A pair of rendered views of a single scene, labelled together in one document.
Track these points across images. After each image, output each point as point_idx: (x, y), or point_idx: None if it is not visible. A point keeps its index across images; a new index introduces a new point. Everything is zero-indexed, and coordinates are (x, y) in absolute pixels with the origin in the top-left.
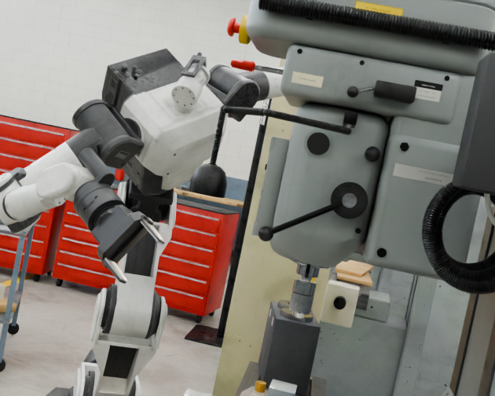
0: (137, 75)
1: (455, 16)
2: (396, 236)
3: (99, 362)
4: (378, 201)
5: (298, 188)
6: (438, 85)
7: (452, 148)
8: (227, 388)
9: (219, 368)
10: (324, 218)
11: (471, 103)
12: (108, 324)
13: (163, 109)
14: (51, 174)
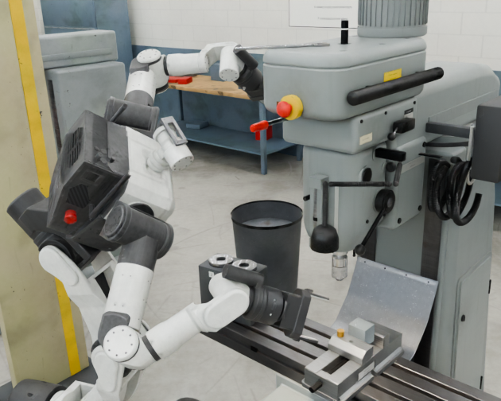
0: (113, 157)
1: (417, 63)
2: (402, 207)
3: (121, 400)
4: (394, 192)
5: (359, 209)
6: (412, 108)
7: (416, 142)
8: (19, 333)
9: (6, 324)
10: (371, 218)
11: (482, 132)
12: (130, 370)
13: (152, 179)
14: (225, 306)
